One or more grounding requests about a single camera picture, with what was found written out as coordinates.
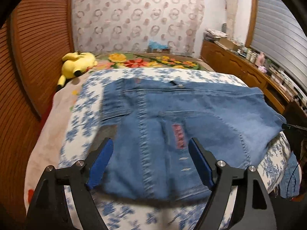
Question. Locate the grey window roller shutter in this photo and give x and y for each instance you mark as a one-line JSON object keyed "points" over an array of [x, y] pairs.
{"points": [[280, 37]]}

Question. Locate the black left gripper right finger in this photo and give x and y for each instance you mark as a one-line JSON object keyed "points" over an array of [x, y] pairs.
{"points": [[252, 206]]}

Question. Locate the blue floral white bedspread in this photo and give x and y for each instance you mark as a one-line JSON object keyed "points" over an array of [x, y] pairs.
{"points": [[277, 169]]}

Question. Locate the blue denim pants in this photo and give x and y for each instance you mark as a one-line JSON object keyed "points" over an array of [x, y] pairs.
{"points": [[151, 123]]}

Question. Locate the stack of papers on sideboard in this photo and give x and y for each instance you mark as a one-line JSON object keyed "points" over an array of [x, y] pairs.
{"points": [[216, 33]]}

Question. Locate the pink bottle on sideboard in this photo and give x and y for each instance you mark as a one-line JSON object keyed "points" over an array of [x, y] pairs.
{"points": [[260, 60]]}

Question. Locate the cardboard box on sideboard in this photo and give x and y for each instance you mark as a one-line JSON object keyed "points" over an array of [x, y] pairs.
{"points": [[229, 44]]}

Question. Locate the small blue object by curtain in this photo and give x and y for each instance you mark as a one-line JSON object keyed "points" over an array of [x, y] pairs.
{"points": [[155, 47]]}

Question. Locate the pink beige blanket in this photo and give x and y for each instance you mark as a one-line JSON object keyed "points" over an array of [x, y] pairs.
{"points": [[47, 148]]}

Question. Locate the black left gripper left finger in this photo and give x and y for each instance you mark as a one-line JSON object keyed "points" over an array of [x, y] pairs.
{"points": [[49, 209]]}

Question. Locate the yellow plush toy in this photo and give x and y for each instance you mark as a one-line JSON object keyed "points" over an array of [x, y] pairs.
{"points": [[75, 64]]}

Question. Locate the colourful flower blanket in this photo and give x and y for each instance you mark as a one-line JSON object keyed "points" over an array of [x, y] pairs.
{"points": [[143, 60]]}

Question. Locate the wooden sideboard cabinet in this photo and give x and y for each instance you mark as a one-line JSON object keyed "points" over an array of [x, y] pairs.
{"points": [[224, 61]]}

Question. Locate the patterned sheer curtain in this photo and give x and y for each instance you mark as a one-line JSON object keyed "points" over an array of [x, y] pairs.
{"points": [[107, 26]]}

